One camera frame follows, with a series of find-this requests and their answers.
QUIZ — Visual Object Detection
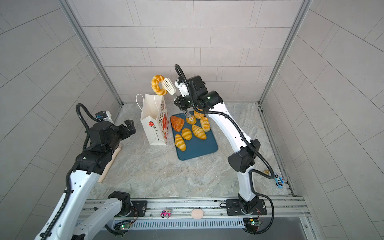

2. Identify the white paper gift bag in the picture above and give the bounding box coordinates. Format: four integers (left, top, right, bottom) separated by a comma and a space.
136, 94, 169, 145

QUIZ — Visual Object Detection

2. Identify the ring donut bread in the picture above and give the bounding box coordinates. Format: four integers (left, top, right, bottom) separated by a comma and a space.
151, 75, 168, 96

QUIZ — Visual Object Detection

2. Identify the striped long bread front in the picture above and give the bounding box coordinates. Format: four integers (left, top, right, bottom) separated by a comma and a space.
175, 135, 187, 152

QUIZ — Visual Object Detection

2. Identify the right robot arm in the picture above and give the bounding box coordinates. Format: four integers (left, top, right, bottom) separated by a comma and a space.
174, 76, 274, 215

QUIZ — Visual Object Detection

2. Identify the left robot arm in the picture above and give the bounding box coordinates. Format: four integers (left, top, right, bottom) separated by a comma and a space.
36, 120, 136, 240

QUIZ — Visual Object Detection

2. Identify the round flower bread top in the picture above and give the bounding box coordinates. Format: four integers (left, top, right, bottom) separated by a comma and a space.
194, 111, 205, 120

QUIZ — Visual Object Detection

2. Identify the striped bread right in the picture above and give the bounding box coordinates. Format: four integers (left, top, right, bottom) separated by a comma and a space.
200, 117, 211, 132

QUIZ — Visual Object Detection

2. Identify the red-brown triangular bread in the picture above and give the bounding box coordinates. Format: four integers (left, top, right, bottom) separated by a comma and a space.
170, 116, 185, 132

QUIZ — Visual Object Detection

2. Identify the croissant bread centre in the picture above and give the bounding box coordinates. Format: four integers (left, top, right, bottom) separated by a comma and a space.
192, 125, 207, 140

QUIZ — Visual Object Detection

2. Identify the small striped bun upper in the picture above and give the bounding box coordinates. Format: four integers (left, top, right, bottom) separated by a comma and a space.
186, 116, 197, 125

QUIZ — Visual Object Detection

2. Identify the small striped bun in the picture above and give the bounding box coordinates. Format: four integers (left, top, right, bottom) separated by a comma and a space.
182, 128, 192, 141
186, 116, 197, 125

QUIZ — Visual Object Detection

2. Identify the small striped bun middle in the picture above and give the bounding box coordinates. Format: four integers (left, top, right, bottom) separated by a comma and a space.
182, 128, 192, 141

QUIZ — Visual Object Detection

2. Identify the teal tray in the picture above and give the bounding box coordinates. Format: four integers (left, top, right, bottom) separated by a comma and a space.
176, 130, 219, 161

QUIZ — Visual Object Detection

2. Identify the left circuit board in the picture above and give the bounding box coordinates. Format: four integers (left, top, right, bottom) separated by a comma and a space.
114, 221, 132, 231

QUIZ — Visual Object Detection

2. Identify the circuit board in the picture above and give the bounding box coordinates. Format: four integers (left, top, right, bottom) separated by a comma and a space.
114, 221, 132, 231
243, 219, 262, 232

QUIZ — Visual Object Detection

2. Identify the pink toy car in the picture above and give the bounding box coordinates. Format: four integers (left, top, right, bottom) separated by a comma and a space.
161, 209, 172, 219

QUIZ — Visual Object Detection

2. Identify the pink oval eraser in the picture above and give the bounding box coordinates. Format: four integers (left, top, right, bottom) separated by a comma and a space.
191, 209, 204, 220

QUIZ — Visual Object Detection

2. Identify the blue toy car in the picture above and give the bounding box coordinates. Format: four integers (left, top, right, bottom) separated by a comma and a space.
275, 174, 284, 189

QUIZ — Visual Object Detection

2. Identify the right circuit board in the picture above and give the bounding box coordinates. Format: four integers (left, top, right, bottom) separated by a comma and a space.
243, 219, 262, 232

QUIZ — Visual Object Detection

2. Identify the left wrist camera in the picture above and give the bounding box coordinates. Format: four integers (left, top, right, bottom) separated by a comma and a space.
95, 111, 114, 124

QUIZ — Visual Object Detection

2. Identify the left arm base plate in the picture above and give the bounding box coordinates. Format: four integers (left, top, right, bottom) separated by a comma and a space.
118, 201, 148, 218

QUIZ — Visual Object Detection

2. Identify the aluminium rail frame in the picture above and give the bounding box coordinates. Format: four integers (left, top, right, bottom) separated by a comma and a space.
107, 196, 310, 231

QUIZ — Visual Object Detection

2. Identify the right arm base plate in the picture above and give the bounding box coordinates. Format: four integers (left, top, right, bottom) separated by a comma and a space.
226, 199, 268, 216

